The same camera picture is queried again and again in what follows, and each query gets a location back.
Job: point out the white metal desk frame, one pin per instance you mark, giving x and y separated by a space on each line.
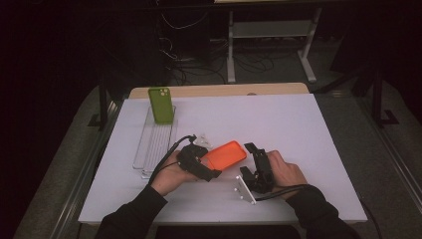
272 29

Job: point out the person's left hand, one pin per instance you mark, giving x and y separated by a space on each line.
170 179

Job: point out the person's right hand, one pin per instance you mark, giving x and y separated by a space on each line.
287 176

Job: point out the grey metal floor rail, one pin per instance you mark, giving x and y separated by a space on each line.
84 172
391 152

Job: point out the green cartoon phone case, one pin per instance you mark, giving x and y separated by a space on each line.
161 108

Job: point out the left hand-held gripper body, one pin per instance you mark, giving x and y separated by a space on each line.
192 164

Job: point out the orange phone case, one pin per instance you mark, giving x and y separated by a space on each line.
227 154

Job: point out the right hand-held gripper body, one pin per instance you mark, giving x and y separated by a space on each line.
263 176

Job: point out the clear plastic ribbed rack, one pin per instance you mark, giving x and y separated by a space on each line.
154 146

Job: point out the black metal stand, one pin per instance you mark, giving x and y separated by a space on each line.
377 99
103 103

